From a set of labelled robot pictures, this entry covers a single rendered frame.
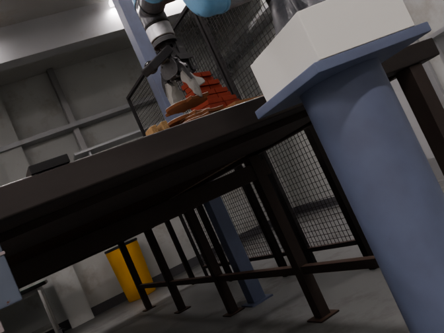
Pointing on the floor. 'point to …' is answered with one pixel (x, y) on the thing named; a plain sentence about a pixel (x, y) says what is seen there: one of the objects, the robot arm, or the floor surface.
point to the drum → (122, 274)
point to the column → (379, 169)
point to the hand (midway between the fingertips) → (186, 104)
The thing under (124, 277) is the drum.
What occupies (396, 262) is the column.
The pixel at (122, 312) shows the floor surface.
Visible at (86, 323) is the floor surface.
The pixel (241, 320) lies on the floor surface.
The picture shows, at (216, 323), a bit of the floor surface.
